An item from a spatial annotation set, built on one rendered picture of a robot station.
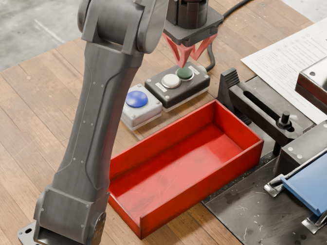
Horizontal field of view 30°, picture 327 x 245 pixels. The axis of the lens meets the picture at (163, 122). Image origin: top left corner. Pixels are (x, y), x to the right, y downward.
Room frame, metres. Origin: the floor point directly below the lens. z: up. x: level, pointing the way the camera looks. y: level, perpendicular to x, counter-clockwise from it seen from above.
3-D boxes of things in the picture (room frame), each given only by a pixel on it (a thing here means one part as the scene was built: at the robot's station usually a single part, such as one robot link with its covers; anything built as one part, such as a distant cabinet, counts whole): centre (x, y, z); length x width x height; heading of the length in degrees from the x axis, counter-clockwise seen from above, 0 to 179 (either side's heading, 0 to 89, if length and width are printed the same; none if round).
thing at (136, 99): (0.76, 0.05, 0.93); 0.04 x 0.04 x 0.02
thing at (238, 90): (0.71, -0.17, 0.95); 0.15 x 0.03 x 0.10; 41
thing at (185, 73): (0.84, -0.03, 0.93); 0.03 x 0.03 x 0.02
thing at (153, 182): (0.62, -0.03, 0.93); 0.25 x 0.12 x 0.06; 131
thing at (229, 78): (0.77, -0.13, 0.95); 0.06 x 0.03 x 0.09; 41
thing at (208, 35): (0.84, -0.04, 1.01); 0.07 x 0.07 x 0.09; 41
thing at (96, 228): (0.45, 0.12, 1.00); 0.09 x 0.06 x 0.06; 69
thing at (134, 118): (0.76, 0.05, 0.90); 0.07 x 0.07 x 0.06; 41
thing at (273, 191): (0.56, -0.19, 0.98); 0.07 x 0.02 x 0.01; 131
